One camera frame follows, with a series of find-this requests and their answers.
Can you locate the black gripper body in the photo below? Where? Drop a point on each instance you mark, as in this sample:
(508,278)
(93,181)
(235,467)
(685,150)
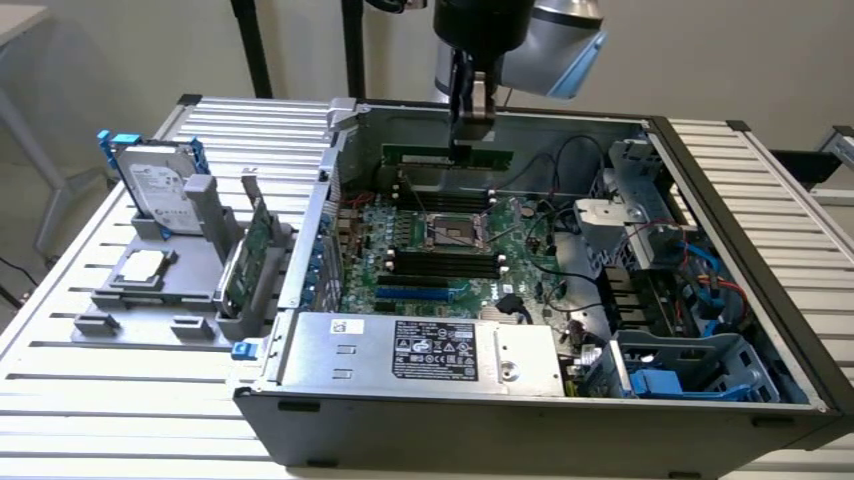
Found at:
(481,22)

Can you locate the green RAM stick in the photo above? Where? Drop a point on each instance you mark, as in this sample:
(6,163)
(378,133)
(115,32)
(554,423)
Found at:
(414,156)

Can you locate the black RAM slot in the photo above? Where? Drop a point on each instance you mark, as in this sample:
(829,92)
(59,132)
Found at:
(441,192)
(441,202)
(448,266)
(448,253)
(441,206)
(448,273)
(448,260)
(441,197)

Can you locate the blue expansion slot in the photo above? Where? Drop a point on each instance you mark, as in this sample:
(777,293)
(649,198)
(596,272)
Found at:
(410,294)

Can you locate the black expansion slot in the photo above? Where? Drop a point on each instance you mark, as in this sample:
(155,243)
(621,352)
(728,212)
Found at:
(407,307)

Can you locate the black stand pole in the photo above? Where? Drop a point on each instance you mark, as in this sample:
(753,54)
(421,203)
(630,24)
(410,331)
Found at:
(354,45)
(253,45)

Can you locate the metal CPU socket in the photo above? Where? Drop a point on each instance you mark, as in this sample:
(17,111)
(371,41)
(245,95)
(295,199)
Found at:
(456,232)

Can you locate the grey metal drive cage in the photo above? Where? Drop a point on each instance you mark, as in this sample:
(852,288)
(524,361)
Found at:
(634,200)

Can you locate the green motherboard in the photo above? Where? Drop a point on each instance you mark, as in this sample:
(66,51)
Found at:
(528,260)

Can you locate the black fan housing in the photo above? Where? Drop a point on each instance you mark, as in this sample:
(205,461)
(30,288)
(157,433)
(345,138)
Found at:
(630,295)

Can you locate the green graphics card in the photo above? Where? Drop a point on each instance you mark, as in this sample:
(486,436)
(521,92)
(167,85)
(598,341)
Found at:
(250,255)

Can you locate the silver hard disk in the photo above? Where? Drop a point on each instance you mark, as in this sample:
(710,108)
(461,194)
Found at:
(157,190)

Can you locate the blue disk carrier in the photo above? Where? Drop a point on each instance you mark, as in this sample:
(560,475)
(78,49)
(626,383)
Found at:
(123,138)

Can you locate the silver power supply unit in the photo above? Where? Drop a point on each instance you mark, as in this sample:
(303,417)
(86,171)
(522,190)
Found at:
(374,360)

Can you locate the grey parts rack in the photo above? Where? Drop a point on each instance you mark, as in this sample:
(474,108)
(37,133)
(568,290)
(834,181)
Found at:
(194,280)

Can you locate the silver CPU chip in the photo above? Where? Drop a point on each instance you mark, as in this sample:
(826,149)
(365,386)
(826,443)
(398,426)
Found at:
(146,264)

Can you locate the blue case latch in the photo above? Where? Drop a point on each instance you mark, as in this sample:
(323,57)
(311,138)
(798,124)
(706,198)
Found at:
(243,350)

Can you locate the grey metal disk bay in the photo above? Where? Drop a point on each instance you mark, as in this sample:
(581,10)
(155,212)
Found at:
(721,360)

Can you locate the black open PC case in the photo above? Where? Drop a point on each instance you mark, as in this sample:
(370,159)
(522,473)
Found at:
(468,430)

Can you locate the blue plastic drive bracket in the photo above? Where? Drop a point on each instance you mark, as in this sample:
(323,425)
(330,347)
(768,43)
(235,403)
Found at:
(657,384)

